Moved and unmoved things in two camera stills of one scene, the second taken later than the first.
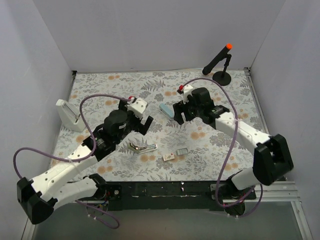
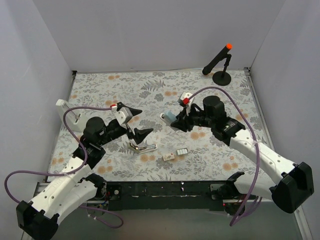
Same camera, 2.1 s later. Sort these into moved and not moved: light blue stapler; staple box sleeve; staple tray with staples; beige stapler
Moved: light blue stapler
Not moved: beige stapler; staple tray with staples; staple box sleeve
